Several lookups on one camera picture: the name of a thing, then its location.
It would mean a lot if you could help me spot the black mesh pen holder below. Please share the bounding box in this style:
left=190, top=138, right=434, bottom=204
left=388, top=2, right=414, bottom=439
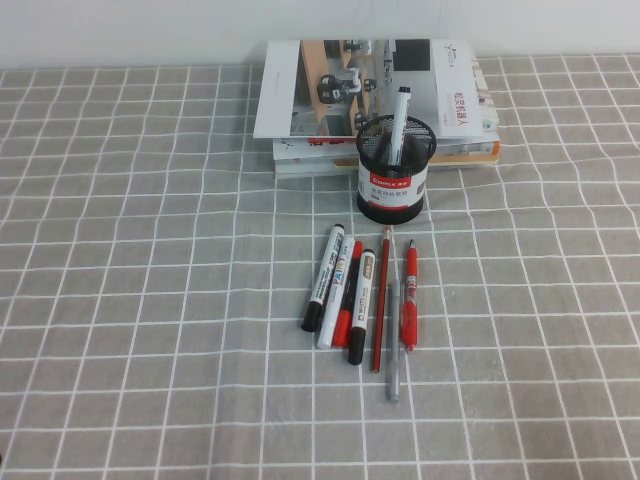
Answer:
left=355, top=114, right=438, bottom=225

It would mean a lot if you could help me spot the slim white marker black cap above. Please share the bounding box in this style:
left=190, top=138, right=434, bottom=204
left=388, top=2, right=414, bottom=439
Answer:
left=388, top=85, right=414, bottom=165

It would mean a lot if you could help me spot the red retractable pen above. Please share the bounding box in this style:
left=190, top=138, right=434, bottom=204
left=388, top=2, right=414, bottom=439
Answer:
left=399, top=240, right=421, bottom=354

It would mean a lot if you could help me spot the white marker brown label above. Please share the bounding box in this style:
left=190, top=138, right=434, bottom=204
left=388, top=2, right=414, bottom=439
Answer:
left=347, top=248, right=377, bottom=366

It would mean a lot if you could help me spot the grey pen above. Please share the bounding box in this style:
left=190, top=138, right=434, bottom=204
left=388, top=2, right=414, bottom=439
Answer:
left=385, top=277, right=403, bottom=404

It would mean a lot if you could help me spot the white paint marker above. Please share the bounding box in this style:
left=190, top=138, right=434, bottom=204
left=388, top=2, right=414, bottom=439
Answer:
left=316, top=238, right=356, bottom=350

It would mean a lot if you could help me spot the red pencil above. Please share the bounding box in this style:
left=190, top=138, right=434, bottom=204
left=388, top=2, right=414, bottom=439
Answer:
left=370, top=225, right=393, bottom=374

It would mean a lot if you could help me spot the white marker with black ends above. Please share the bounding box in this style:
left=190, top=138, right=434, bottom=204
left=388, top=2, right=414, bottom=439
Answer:
left=300, top=223, right=348, bottom=333

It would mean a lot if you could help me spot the black marker with red cap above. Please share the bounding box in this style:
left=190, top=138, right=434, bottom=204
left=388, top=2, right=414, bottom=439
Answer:
left=331, top=241, right=365, bottom=349

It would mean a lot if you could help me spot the grey checked tablecloth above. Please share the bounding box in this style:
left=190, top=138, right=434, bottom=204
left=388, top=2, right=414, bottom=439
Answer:
left=0, top=53, right=640, bottom=480

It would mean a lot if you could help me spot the tan-edged book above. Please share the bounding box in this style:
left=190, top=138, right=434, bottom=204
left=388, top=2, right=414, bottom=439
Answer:
left=272, top=149, right=501, bottom=174

